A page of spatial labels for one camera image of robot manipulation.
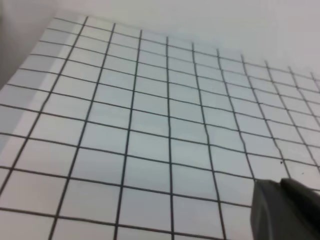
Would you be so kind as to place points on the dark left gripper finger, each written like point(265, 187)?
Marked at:
point(285, 210)

